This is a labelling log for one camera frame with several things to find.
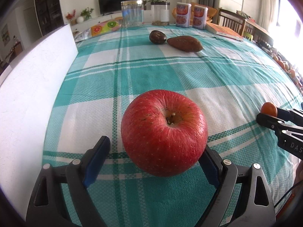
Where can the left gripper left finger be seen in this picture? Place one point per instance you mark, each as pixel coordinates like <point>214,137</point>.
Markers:
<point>47,206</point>

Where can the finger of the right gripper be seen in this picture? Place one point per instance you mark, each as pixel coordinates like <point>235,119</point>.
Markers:
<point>293,115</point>
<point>274,123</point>

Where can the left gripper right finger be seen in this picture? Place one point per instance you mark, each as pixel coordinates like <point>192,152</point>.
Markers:
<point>254,205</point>

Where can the orange tangerine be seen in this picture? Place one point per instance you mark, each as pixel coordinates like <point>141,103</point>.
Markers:
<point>269,108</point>

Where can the red apple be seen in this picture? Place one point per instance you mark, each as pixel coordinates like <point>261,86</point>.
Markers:
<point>163,132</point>

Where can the dark purple passion fruit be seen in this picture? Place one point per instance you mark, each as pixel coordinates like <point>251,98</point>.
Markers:
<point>157,37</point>

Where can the person's right hand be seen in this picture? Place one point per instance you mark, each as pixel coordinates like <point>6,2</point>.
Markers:
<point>298,177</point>

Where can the teal white plaid tablecloth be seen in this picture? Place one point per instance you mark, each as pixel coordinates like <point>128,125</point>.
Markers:
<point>228,79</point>

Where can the orange book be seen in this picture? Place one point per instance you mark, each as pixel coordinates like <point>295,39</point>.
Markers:
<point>223,31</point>

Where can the wooden chair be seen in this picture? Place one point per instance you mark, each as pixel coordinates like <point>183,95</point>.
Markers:
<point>232,20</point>

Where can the brown sweet potato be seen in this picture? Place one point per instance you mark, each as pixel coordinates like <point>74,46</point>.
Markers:
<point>185,43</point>

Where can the white foam board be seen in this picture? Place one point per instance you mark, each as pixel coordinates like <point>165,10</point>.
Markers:
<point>28,92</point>

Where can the right orange tin can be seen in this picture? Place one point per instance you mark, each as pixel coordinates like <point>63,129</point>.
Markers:
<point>200,17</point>

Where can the orange tin can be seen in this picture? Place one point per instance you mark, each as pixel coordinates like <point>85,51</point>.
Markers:
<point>200,17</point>
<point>183,14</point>

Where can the left orange tin can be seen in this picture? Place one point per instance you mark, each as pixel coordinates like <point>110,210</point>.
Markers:
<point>183,14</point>

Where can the clear jar black lid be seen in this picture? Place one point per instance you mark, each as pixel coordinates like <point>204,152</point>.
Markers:
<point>160,12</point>

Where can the green potted plant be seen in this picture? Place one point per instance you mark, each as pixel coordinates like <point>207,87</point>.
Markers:
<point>156,2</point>

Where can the clear jar gold lid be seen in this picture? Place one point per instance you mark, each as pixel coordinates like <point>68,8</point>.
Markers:
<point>132,13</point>

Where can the white tv cabinet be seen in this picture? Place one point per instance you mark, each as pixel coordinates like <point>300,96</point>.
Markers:
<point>79,27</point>

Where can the fruit print pillow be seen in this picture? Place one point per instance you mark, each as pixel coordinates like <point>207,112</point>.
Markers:
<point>105,27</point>

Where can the red flower vase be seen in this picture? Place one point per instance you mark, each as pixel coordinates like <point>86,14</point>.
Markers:
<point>70,16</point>

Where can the black television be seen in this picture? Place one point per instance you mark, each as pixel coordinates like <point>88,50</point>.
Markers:
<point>110,6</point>

